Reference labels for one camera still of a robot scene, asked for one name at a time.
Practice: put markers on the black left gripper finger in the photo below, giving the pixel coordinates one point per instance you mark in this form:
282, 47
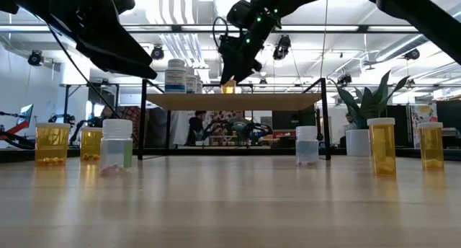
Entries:
104, 58
122, 42

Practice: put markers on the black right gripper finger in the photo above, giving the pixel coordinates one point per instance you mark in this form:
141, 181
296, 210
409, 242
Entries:
243, 70
228, 69

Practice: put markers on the amber pill bottle white cap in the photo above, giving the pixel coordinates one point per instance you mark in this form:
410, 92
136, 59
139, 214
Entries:
229, 87
90, 143
52, 143

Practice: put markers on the white bottle blue label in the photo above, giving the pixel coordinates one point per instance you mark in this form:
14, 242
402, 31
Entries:
191, 84
175, 78

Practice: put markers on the clear bottle green label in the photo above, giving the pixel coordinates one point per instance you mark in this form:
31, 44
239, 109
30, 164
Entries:
115, 147

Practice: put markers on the clear bottle white cap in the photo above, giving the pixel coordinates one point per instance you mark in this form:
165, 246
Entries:
307, 147

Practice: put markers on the tall amber pill bottle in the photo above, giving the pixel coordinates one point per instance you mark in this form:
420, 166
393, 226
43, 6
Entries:
430, 147
381, 147

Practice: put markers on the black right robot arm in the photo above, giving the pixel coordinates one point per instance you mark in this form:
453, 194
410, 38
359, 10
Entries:
425, 17

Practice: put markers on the black ceiling track light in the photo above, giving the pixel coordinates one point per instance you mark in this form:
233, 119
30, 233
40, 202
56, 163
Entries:
157, 53
412, 54
345, 79
281, 48
35, 58

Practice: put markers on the floral patterned cloth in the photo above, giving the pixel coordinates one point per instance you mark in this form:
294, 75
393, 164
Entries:
221, 116

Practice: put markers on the person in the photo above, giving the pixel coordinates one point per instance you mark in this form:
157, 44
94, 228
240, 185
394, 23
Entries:
196, 127
126, 112
349, 119

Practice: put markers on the white hanging cloth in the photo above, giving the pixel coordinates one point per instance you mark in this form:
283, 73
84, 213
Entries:
178, 129

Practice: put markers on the computer monitor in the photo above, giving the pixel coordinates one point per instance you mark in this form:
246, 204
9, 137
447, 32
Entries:
27, 116

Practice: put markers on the green plant in white pot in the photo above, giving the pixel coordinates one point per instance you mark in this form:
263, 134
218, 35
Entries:
371, 104

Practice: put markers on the floral patterned panel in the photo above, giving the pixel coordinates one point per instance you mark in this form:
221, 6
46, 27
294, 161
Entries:
414, 114

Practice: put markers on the wooden shelf black metal frame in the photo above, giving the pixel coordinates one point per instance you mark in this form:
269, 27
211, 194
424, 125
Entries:
234, 102

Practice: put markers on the black rig frame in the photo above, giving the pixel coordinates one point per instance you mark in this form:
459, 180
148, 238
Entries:
230, 152

